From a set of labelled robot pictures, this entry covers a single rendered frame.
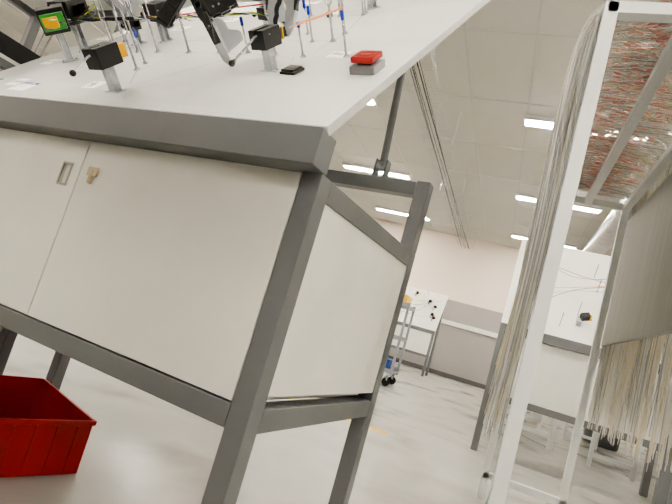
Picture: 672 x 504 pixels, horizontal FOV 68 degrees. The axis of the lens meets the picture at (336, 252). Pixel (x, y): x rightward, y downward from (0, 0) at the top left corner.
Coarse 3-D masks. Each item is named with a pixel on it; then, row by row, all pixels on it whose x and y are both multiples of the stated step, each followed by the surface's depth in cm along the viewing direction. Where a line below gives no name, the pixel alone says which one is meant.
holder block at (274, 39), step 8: (264, 24) 109; (272, 24) 108; (248, 32) 106; (256, 32) 105; (264, 32) 104; (272, 32) 106; (256, 40) 106; (264, 40) 105; (272, 40) 107; (280, 40) 109; (256, 48) 107; (264, 48) 106
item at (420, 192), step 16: (336, 176) 148; (352, 176) 146; (368, 176) 144; (384, 176) 143; (384, 192) 143; (400, 192) 139; (416, 192) 136; (416, 208) 135; (416, 224) 134; (416, 240) 134
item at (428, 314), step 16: (416, 288) 1039; (416, 304) 990; (432, 304) 1001; (400, 320) 972; (416, 320) 970; (432, 320) 967; (416, 336) 951; (432, 336) 940; (416, 352) 942; (432, 352) 987
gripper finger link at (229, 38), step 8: (216, 24) 99; (224, 24) 99; (224, 32) 100; (232, 32) 100; (240, 32) 100; (224, 40) 100; (232, 40) 100; (240, 40) 101; (216, 48) 100; (224, 48) 100; (224, 56) 101
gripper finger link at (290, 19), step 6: (288, 0) 108; (300, 0) 110; (288, 6) 108; (300, 6) 111; (288, 12) 109; (294, 12) 108; (300, 12) 111; (288, 18) 109; (294, 18) 109; (300, 18) 111; (288, 24) 109; (288, 30) 110; (288, 36) 111
